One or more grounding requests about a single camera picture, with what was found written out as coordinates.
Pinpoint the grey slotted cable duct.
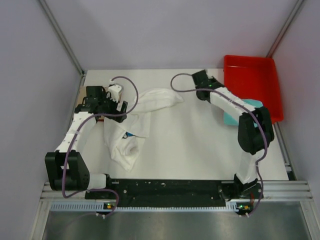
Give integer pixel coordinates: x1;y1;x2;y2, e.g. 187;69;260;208
50;201;250;213

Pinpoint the teal t shirt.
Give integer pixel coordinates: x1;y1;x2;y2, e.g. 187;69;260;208
222;97;264;127

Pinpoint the aluminium frame rail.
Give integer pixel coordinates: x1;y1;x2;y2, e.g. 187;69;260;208
39;181;314;201

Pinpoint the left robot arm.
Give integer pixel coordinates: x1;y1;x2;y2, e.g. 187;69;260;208
44;84;128;199

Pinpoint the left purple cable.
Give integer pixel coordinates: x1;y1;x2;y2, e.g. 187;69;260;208
48;75;140;232

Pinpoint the red plastic bin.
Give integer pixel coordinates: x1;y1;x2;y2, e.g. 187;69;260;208
223;55;284;123

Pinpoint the white t shirt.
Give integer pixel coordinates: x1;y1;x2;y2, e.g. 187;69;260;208
103;88;184;172

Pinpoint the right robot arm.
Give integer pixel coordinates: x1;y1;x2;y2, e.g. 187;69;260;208
191;70;275;198

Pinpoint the purple cable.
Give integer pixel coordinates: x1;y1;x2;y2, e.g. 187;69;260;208
48;75;140;232
170;72;272;218

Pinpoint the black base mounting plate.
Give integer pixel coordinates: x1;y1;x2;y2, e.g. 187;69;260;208
85;178;262;208

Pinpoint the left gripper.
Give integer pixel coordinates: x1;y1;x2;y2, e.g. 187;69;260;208
98;91;127;123

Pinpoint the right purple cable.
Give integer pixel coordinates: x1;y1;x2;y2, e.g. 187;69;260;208
170;72;272;218

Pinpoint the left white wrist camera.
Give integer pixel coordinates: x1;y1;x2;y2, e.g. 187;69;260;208
107;80;124;103

